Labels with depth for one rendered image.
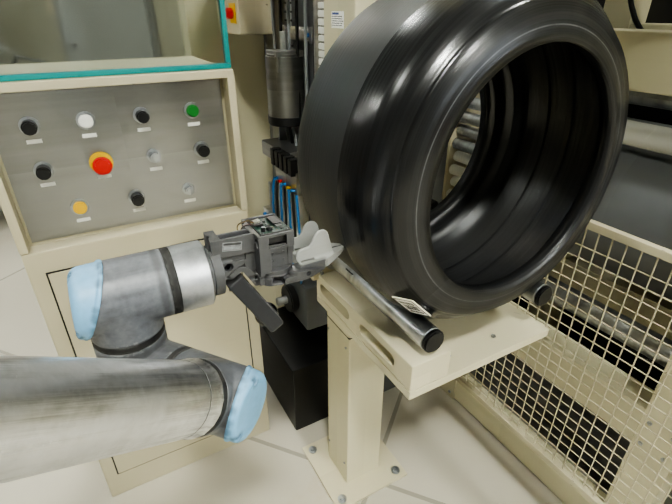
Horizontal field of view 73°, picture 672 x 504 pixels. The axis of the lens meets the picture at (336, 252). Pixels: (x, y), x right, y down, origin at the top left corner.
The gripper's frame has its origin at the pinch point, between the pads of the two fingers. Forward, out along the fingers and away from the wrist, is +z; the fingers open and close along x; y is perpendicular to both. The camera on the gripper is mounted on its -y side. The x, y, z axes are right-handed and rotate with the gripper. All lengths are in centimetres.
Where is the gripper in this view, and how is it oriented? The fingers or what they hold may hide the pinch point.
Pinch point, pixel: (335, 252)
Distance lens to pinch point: 71.5
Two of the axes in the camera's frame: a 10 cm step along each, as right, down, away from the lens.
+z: 8.7, -2.2, 4.4
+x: -4.9, -4.1, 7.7
